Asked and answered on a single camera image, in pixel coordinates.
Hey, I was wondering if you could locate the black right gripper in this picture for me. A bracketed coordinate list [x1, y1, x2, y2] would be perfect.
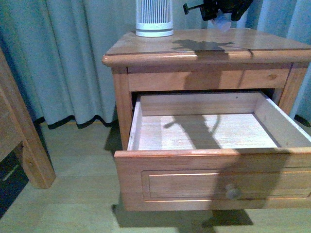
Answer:
[183, 0, 253, 21]

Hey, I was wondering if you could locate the white medicine bottle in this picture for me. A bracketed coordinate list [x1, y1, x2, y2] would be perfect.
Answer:
[211, 12, 231, 33]

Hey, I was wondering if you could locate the wooden drawer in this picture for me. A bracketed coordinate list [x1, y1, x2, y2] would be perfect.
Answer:
[114, 92, 311, 211]

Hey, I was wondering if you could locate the white cylindrical air purifier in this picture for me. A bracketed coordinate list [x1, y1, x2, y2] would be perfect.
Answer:
[136, 0, 173, 37]

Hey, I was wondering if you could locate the wooden nightstand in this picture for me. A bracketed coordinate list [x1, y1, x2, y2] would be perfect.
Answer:
[102, 28, 311, 151]

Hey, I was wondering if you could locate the wooden bed frame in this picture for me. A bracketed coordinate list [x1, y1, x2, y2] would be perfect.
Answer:
[0, 51, 56, 189]

